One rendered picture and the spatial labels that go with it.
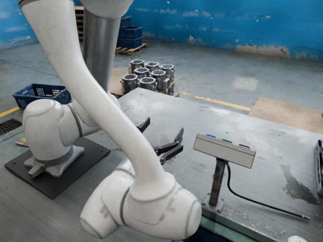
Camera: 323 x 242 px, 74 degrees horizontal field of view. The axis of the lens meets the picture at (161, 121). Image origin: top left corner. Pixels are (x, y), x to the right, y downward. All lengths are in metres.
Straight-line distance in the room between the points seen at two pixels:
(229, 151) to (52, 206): 0.64
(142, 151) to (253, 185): 0.61
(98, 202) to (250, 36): 5.68
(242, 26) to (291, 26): 1.02
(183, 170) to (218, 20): 5.42
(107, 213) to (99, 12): 0.48
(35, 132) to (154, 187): 0.57
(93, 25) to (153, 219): 0.50
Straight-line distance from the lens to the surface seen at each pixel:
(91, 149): 1.07
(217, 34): 6.17
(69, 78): 0.49
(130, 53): 5.48
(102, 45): 0.69
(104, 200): 0.55
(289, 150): 1.20
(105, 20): 0.64
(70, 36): 0.50
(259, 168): 1.04
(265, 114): 2.85
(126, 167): 0.62
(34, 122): 0.89
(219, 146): 0.65
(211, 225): 0.66
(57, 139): 0.92
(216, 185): 0.76
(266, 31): 5.91
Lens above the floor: 1.47
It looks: 33 degrees down
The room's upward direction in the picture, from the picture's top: straight up
